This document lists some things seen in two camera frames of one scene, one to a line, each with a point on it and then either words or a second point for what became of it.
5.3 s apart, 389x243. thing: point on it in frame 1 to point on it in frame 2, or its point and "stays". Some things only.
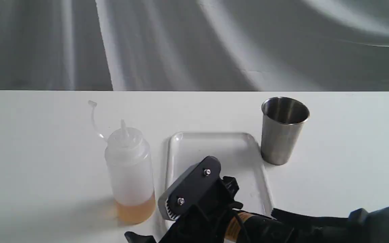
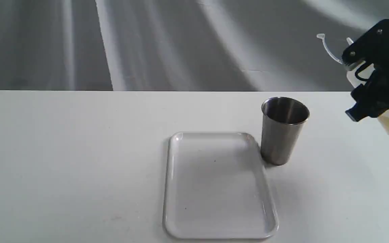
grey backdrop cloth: x=195 y=45 stays
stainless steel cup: x=283 y=119 stays
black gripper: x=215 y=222 to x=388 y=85
